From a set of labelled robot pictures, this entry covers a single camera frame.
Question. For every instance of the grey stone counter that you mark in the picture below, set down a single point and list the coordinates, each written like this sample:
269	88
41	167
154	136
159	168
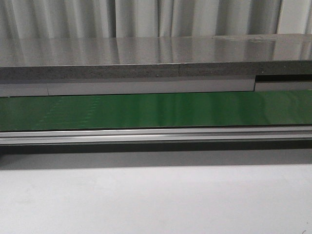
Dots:
100	66

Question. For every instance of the green conveyor belt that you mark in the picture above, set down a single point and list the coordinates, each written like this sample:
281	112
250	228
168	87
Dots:
156	110

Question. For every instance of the white pleated curtain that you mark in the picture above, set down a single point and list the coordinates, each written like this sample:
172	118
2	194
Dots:
24	19

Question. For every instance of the aluminium conveyor frame rail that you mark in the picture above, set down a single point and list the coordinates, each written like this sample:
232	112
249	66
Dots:
149	135

